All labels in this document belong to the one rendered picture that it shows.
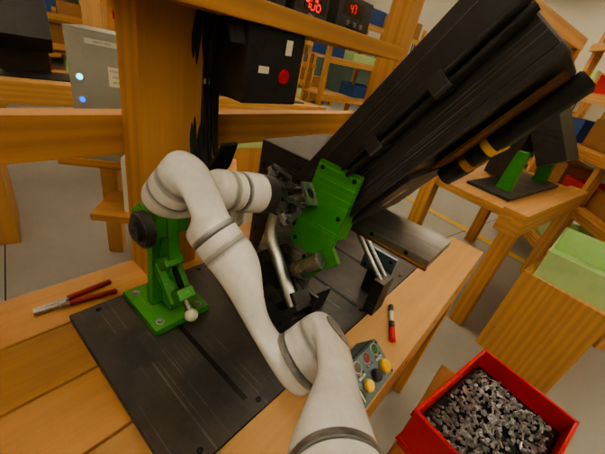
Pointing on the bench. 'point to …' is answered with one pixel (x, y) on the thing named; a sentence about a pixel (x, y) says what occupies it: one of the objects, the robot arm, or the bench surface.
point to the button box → (368, 367)
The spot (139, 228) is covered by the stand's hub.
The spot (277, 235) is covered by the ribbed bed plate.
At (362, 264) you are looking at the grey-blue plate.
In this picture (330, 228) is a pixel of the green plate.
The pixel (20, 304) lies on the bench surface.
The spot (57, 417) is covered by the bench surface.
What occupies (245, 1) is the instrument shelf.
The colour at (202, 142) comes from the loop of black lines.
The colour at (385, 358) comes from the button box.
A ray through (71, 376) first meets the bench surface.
